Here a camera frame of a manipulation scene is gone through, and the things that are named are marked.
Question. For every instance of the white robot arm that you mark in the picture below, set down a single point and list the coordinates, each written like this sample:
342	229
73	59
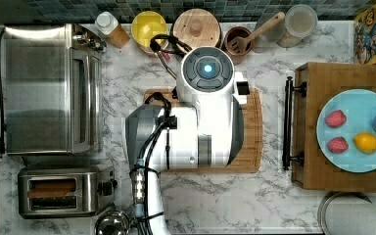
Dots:
205	130

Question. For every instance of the silver toaster oven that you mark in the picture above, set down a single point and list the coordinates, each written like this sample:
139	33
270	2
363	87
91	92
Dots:
52	82

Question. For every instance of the bread slice in toaster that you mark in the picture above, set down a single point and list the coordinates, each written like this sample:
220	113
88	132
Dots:
51	189

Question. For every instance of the silver two-slot toaster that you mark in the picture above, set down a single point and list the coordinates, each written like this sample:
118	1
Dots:
94	190

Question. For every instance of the bamboo cutting board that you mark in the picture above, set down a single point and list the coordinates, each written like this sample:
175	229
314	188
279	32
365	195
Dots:
251	137

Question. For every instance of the brown utensil cup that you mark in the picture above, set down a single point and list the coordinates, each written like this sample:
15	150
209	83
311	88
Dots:
232	33

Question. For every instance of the wooden slotted spatula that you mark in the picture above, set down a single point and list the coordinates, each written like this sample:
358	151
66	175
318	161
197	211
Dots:
239	44

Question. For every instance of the round wooden lid jar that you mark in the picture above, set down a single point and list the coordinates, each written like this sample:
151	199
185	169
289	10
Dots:
197	28

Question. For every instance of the yellow bowl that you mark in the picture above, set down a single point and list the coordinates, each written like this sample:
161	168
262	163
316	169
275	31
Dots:
145	26

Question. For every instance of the white-capped bottle wooden base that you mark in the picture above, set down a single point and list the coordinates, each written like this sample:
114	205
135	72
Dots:
111	28

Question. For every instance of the shiny metal pot lid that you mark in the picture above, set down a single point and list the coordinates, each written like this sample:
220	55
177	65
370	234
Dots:
112	223

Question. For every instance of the wooden drawer box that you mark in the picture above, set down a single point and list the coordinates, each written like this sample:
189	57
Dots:
324	81

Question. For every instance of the upper red strawberry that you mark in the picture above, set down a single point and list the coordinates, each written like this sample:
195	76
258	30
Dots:
336	119

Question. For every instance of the red strawberry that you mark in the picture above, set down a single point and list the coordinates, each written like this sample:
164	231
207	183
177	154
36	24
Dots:
336	119
337	145

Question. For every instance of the clear plastic lidded container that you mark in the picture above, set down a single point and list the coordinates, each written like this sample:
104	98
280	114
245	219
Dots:
300	22

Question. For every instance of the lower red strawberry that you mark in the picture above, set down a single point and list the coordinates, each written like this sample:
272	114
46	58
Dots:
337	145

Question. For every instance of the light blue plate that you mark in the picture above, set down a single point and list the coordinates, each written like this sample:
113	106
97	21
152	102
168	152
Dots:
359	106

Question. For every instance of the yellow lemon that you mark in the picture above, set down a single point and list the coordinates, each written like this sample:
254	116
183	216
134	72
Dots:
365	142

